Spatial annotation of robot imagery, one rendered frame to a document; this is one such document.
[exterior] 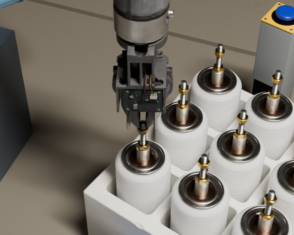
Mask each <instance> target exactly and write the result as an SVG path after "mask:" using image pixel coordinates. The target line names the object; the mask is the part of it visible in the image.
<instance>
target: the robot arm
mask: <svg viewBox="0 0 294 235"><path fill-rule="evenodd" d="M22 1H24V0H0V8H4V7H7V6H9V5H12V4H14V3H19V2H22ZM169 5H170V0H113V17H114V29H115V32H116V38H117V42H118V44H119V45H120V46H121V47H122V48H124V49H125V50H122V54H120V55H119V56H117V63H118V65H117V66H113V78H112V88H113V90H114V92H115V93H116V101H117V112H119V104H120V99H121V106H122V109H123V110H124V112H125V114H126V127H127V129H128V130H129V128H130V124H131V122H132V123H133V124H134V125H135V126H136V127H137V128H140V112H146V128H149V127H150V126H151V125H153V124H154V130H156V129H157V119H158V117H159V116H160V114H161V112H162V111H163V113H165V108H166V99H167V97H168V96H169V95H170V94H171V92H172V90H173V75H172V72H173V68H172V67H167V64H168V57H167V56H165V55H164V54H163V51H157V50H158V49H160V48H161V47H163V46H164V45H165V43H166V41H167V38H168V27H169V17H173V16H174V10H172V9H169Z"/></svg>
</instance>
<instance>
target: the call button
mask: <svg viewBox="0 0 294 235"><path fill-rule="evenodd" d="M275 14H276V16H277V18H278V19H279V20H280V21H283V22H289V21H292V20H293V19H294V7H292V6H288V5H282V6H279V7H277V9H276V13H275Z"/></svg>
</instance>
